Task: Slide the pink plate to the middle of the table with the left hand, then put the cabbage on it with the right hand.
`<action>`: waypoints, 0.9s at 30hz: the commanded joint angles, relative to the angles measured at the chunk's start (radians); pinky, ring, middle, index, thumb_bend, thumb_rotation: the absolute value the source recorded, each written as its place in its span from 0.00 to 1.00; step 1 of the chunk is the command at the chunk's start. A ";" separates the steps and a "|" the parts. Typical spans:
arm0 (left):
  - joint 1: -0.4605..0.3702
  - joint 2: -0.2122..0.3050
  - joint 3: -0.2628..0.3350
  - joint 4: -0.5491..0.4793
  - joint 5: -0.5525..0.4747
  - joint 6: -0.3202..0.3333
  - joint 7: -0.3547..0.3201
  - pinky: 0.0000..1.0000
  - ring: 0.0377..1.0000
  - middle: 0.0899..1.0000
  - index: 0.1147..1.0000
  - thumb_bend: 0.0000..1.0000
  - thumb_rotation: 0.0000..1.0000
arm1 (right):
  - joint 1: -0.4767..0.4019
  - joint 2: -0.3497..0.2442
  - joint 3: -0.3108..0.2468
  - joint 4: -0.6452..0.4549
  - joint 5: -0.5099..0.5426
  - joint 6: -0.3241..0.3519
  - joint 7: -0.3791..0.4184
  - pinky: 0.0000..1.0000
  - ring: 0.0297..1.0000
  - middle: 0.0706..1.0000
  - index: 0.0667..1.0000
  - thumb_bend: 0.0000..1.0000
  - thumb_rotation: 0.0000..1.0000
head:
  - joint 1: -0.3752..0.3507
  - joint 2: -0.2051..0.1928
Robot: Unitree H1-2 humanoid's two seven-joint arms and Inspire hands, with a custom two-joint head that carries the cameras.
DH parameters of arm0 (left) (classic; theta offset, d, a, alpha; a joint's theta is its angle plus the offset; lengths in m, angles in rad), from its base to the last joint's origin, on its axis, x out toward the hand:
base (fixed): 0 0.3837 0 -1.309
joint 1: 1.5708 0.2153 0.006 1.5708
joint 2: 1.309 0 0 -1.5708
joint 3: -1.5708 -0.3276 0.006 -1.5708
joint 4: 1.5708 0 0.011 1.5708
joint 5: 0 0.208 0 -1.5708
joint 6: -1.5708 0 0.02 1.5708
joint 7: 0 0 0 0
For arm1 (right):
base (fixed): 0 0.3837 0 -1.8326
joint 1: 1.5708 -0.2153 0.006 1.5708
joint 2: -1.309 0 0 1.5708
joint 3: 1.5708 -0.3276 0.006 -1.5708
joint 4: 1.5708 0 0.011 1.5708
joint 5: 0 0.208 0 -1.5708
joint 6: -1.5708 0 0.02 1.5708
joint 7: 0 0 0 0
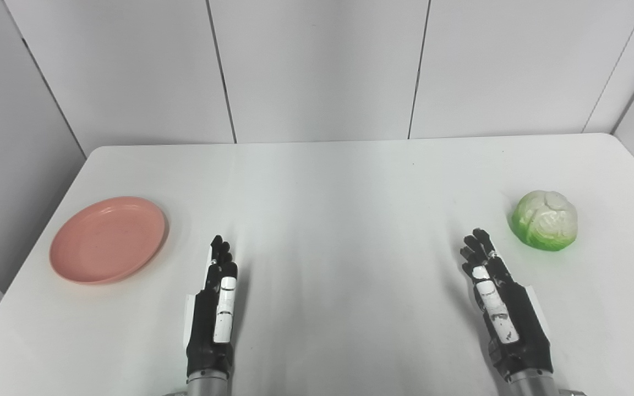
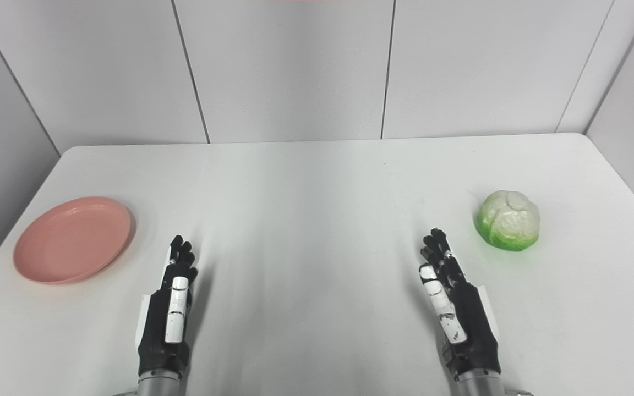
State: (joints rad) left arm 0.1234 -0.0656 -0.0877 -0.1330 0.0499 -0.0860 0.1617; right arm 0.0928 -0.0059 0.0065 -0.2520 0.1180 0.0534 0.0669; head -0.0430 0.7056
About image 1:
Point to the pink round plate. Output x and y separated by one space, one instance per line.
108 240

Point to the green white cabbage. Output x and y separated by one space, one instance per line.
545 220

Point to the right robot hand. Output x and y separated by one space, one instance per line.
507 316

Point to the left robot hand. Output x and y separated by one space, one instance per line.
210 319

